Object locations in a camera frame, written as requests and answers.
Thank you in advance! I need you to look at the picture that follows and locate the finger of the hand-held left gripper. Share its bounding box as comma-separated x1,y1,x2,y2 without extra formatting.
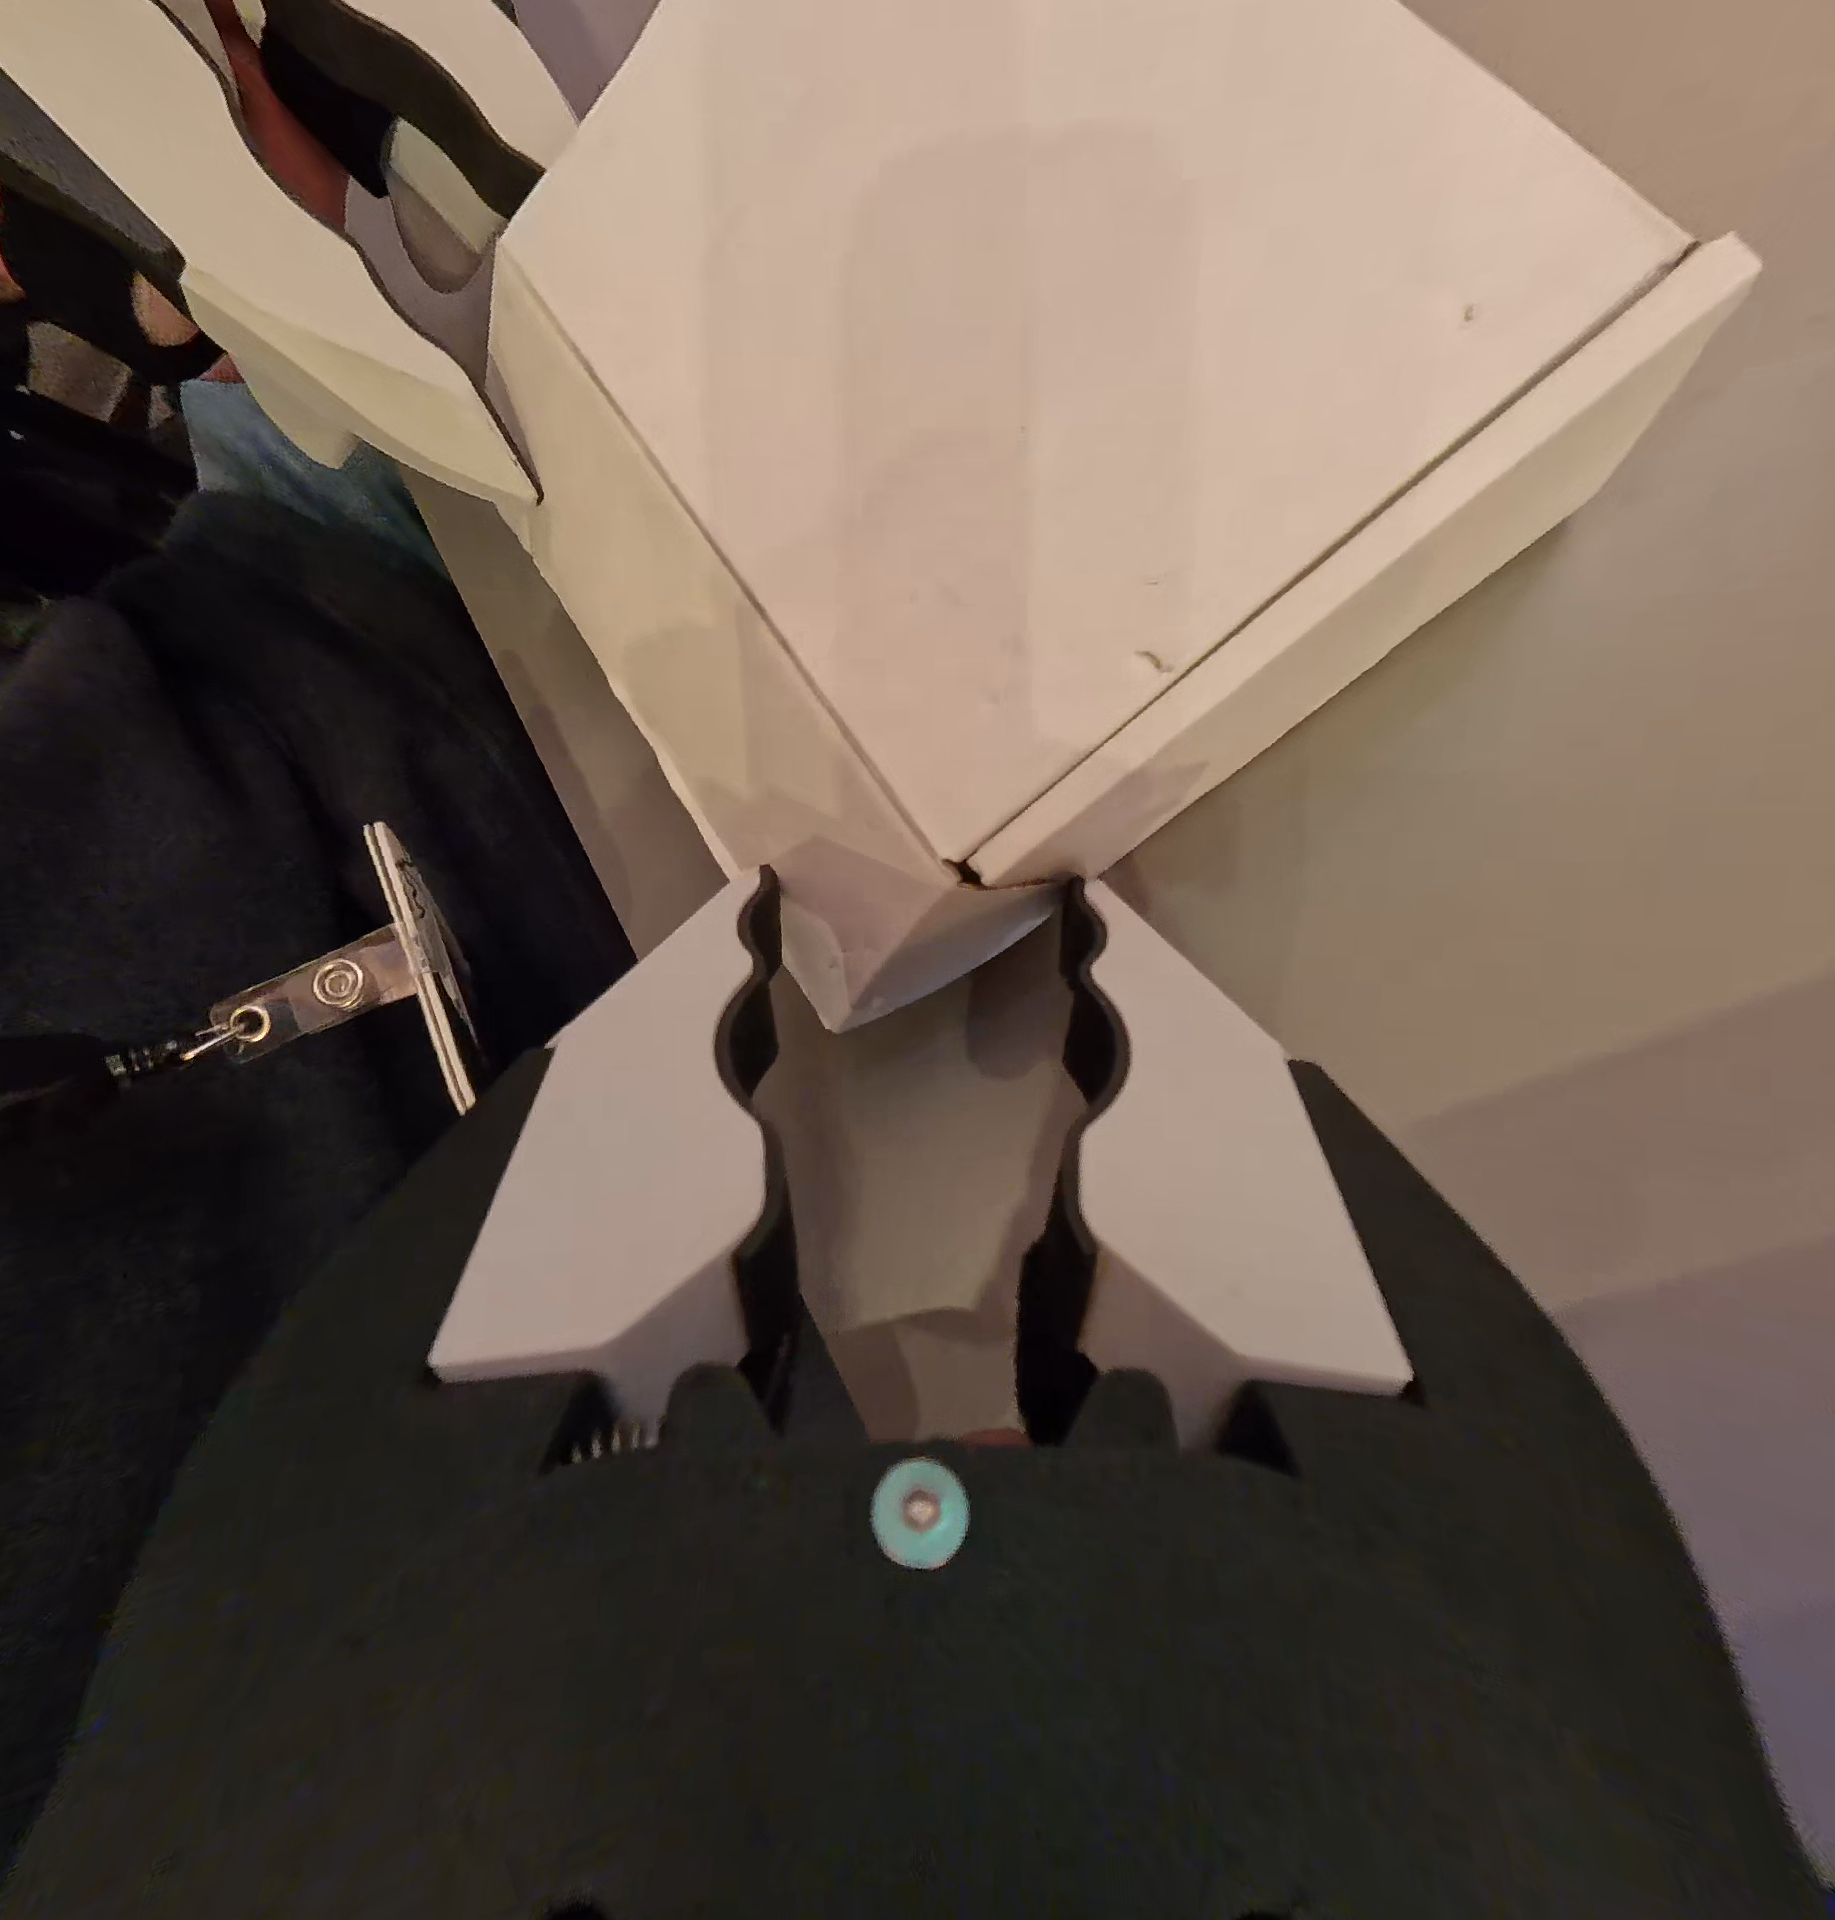
0,0,544,507
256,0,606,288

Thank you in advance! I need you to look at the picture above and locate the clear badge strap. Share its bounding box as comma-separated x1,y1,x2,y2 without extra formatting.
204,925,410,1067

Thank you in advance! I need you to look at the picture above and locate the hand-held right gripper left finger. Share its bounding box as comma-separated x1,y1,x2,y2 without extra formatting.
431,868,801,1422

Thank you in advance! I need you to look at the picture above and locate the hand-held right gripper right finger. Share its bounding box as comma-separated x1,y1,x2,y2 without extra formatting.
1010,881,1416,1454

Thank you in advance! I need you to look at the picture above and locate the white cardboard box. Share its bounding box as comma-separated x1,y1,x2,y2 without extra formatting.
488,0,1768,1036

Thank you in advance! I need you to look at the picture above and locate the black lanyard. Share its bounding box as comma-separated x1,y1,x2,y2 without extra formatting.
0,1025,245,1150

